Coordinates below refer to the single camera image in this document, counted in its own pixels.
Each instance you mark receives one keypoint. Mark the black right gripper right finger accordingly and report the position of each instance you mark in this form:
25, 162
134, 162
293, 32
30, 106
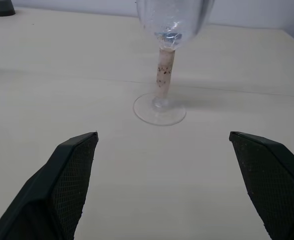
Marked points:
274, 185

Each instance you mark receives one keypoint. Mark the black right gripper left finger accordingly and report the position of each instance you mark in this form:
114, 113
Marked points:
52, 190

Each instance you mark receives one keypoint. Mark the clear wine glass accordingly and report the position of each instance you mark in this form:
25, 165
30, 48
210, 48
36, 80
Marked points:
165, 75

